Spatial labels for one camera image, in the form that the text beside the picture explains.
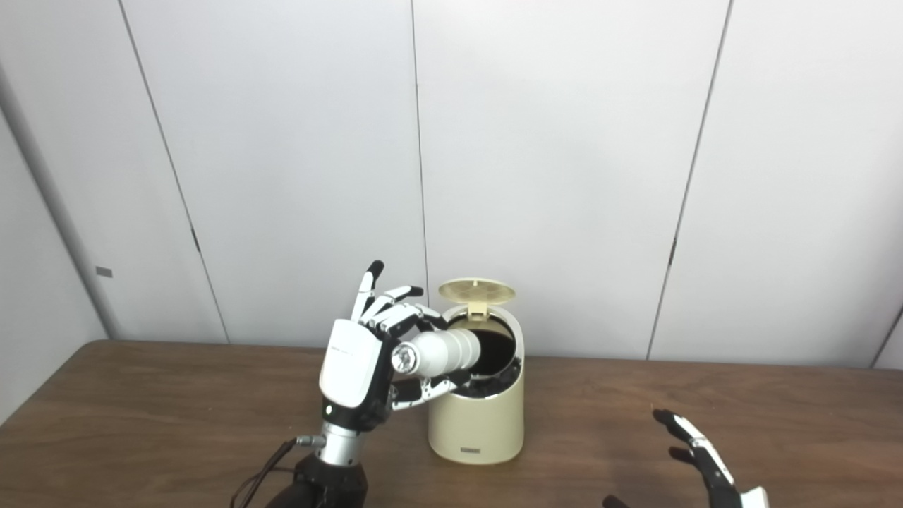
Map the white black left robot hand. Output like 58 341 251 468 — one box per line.
319 260 470 433

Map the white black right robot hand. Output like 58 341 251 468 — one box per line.
603 408 770 508

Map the small white plastic bottle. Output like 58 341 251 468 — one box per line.
392 329 482 375

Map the cream-colored bin body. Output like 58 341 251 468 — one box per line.
428 303 526 465

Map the cream round bin lid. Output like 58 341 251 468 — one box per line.
438 278 516 315

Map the black bin liner bag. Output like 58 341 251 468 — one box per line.
451 328 523 399

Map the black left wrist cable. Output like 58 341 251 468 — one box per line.
231 436 325 508

